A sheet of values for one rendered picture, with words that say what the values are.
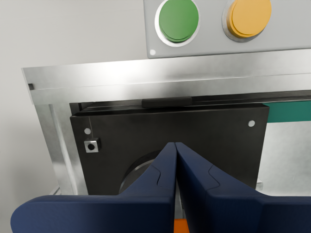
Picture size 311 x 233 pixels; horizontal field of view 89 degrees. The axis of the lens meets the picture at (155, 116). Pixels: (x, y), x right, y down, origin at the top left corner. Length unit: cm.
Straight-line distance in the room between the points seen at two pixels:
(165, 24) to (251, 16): 8
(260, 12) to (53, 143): 28
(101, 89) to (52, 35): 17
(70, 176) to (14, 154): 20
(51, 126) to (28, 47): 17
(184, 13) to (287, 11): 11
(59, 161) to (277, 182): 36
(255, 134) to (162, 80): 13
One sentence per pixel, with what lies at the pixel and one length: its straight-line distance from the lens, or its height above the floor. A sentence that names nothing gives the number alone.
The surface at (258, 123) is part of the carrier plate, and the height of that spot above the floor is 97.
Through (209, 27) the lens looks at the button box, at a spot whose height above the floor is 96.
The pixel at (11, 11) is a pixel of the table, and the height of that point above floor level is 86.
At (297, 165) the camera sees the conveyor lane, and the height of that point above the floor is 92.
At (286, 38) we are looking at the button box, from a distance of 24.
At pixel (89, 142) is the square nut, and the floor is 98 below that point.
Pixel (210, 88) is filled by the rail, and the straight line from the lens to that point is 20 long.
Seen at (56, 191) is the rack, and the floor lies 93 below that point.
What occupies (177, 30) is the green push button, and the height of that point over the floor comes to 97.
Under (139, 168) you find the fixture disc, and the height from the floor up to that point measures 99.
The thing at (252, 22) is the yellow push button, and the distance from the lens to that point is 20.
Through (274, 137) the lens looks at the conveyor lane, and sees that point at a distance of 32.
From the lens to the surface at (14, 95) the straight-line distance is 40.
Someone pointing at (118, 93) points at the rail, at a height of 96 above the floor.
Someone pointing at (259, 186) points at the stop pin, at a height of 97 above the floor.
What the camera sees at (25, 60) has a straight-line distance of 37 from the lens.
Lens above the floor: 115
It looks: 72 degrees down
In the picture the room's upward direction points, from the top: 176 degrees counter-clockwise
